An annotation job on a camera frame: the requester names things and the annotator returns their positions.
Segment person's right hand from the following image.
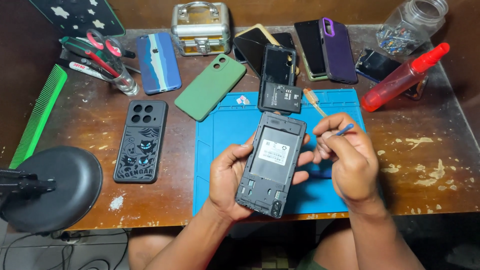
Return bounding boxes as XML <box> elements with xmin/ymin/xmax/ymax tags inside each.
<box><xmin>312</xmin><ymin>112</ymin><xmax>382</xmax><ymax>205</ymax></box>

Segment person's left hand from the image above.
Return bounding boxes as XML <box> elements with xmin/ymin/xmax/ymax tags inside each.
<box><xmin>208</xmin><ymin>133</ymin><xmax>316</xmax><ymax>223</ymax></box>

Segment thin blue pry tool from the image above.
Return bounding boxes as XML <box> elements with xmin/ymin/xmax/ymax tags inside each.
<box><xmin>335</xmin><ymin>123</ymin><xmax>355</xmax><ymax>136</ymax></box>

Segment grey phone without back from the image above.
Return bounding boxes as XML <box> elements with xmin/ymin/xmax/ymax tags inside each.
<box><xmin>235</xmin><ymin>111</ymin><xmax>308</xmax><ymax>219</ymax></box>

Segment blue silicone repair mat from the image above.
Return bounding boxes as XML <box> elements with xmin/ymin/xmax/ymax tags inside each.
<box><xmin>192</xmin><ymin>89</ymin><xmax>367</xmax><ymax>217</ymax></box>

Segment orange bristle toothbrush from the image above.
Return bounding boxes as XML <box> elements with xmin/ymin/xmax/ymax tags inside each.
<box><xmin>302</xmin><ymin>88</ymin><xmax>328</xmax><ymax>118</ymax></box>

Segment person's right leg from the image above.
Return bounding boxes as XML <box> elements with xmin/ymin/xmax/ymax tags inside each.
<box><xmin>296</xmin><ymin>224</ymin><xmax>361</xmax><ymax>270</ymax></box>

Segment person's leg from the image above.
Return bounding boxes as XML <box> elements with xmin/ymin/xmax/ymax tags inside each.
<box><xmin>296</xmin><ymin>224</ymin><xmax>361</xmax><ymax>270</ymax></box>
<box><xmin>127</xmin><ymin>226</ymin><xmax>181</xmax><ymax>270</ymax></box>

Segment black ghost print phone case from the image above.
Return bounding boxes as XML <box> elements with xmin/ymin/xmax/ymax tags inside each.
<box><xmin>113</xmin><ymin>100</ymin><xmax>169</xmax><ymax>184</ymax></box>

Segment green phone case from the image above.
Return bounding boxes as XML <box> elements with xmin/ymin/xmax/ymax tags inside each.
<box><xmin>174</xmin><ymin>53</ymin><xmax>247</xmax><ymax>122</ymax></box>

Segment red spray bottle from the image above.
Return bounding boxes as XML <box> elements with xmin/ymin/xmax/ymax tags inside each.
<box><xmin>361</xmin><ymin>42</ymin><xmax>451</xmax><ymax>113</ymax></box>

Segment black phone battery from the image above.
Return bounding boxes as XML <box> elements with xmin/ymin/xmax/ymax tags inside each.
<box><xmin>262</xmin><ymin>82</ymin><xmax>303</xmax><ymax>114</ymax></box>

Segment person's left leg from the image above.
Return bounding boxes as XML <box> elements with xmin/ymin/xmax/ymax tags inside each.
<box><xmin>127</xmin><ymin>226</ymin><xmax>181</xmax><ymax>270</ymax></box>

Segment black phone with blue edge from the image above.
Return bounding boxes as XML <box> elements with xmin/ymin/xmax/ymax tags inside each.
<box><xmin>354</xmin><ymin>47</ymin><xmax>429</xmax><ymax>101</ymax></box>

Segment purple phone case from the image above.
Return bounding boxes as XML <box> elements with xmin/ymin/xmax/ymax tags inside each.
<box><xmin>318</xmin><ymin>17</ymin><xmax>359</xmax><ymax>85</ymax></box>

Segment black phone in green case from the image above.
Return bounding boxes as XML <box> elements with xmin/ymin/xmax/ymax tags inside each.
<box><xmin>293</xmin><ymin>19</ymin><xmax>331</xmax><ymax>82</ymax></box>

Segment black phone back cover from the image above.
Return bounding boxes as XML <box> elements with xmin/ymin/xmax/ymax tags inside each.
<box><xmin>258</xmin><ymin>43</ymin><xmax>298</xmax><ymax>113</ymax></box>

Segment black phone in gold case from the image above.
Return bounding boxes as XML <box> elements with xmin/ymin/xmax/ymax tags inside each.
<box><xmin>232</xmin><ymin>23</ymin><xmax>301</xmax><ymax>78</ymax></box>

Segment blue striped phone case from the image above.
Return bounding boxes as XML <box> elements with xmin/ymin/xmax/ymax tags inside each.
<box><xmin>136</xmin><ymin>32</ymin><xmax>183</xmax><ymax>95</ymax></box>

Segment clear glass tool cup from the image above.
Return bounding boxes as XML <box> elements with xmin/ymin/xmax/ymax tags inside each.
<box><xmin>108</xmin><ymin>62</ymin><xmax>140</xmax><ymax>97</ymax></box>

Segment plain black phone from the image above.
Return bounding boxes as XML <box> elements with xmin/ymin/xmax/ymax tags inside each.
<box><xmin>271</xmin><ymin>32</ymin><xmax>297</xmax><ymax>51</ymax></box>

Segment clear plastic jar of screws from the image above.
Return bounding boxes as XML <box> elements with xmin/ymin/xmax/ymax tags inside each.
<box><xmin>376</xmin><ymin>0</ymin><xmax>449</xmax><ymax>57</ymax></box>

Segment silver metal latch case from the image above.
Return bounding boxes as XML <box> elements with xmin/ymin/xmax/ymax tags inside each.
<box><xmin>171</xmin><ymin>1</ymin><xmax>232</xmax><ymax>57</ymax></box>

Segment black round lamp base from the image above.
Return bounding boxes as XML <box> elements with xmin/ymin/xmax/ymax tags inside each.
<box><xmin>0</xmin><ymin>145</ymin><xmax>104</xmax><ymax>234</ymax></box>

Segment white black marker pen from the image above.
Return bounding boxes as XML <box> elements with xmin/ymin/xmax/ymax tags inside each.
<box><xmin>56</xmin><ymin>58</ymin><xmax>115</xmax><ymax>82</ymax></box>

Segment green plastic comb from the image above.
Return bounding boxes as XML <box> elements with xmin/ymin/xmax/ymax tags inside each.
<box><xmin>9</xmin><ymin>64</ymin><xmax>68</xmax><ymax>170</ymax></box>

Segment green black screwdriver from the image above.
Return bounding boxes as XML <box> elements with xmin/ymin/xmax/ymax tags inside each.
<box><xmin>60</xmin><ymin>36</ymin><xmax>136</xmax><ymax>59</ymax></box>

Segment black star pattern board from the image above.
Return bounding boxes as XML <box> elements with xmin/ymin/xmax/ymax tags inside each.
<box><xmin>28</xmin><ymin>0</ymin><xmax>126</xmax><ymax>38</ymax></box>

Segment black cables under table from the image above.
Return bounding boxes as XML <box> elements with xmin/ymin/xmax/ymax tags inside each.
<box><xmin>0</xmin><ymin>228</ymin><xmax>130</xmax><ymax>270</ymax></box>

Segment red handled scissors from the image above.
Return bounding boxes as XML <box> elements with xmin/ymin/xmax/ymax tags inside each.
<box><xmin>86</xmin><ymin>29</ymin><xmax>130</xmax><ymax>88</ymax></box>

